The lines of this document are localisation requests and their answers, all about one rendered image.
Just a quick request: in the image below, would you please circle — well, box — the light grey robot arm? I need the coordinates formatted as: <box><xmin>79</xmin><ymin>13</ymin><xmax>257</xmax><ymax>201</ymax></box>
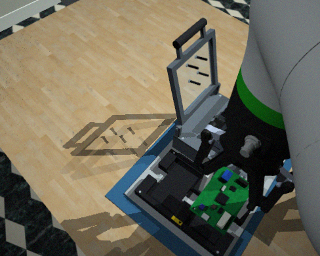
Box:
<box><xmin>225</xmin><ymin>0</ymin><xmax>320</xmax><ymax>256</ymax></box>

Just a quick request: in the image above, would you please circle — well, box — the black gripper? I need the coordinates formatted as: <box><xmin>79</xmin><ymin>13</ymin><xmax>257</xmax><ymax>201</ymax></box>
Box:
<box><xmin>193</xmin><ymin>121</ymin><xmax>294</xmax><ymax>219</ymax></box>

